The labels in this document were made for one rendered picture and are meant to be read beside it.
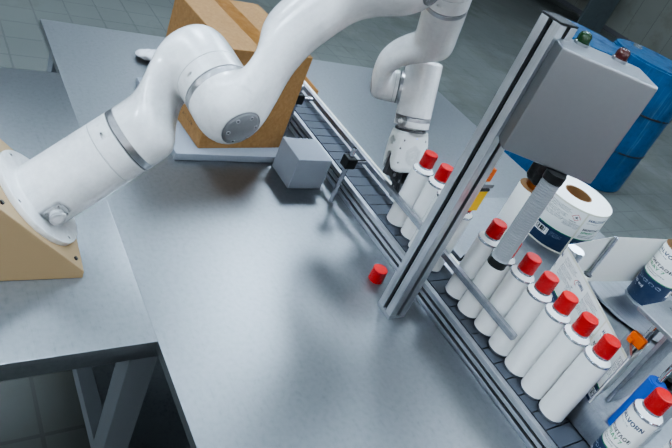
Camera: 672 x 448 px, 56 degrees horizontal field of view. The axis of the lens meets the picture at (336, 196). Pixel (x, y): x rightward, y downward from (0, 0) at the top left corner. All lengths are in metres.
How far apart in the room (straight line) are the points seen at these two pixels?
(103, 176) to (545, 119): 0.73
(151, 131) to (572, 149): 0.69
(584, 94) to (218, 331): 0.73
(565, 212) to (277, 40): 1.00
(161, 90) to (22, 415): 1.17
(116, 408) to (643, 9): 11.71
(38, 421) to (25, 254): 0.94
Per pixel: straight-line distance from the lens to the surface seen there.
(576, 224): 1.79
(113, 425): 1.54
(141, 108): 1.09
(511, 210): 1.61
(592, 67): 1.06
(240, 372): 1.11
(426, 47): 1.36
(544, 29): 1.09
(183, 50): 1.11
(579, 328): 1.22
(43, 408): 2.04
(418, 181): 1.46
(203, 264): 1.27
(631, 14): 12.59
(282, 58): 1.07
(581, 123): 1.10
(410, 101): 1.47
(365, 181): 1.65
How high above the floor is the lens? 1.66
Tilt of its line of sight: 30 degrees down
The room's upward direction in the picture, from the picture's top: 25 degrees clockwise
